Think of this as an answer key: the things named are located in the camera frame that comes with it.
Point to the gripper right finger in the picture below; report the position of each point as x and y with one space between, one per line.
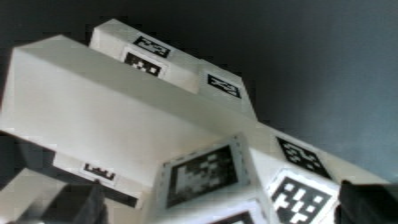
368 204

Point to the white chair leg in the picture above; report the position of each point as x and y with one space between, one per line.
304 197
208 191

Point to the white chair back part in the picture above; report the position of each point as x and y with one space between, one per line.
122 103

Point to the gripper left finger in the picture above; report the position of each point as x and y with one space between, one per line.
74 208

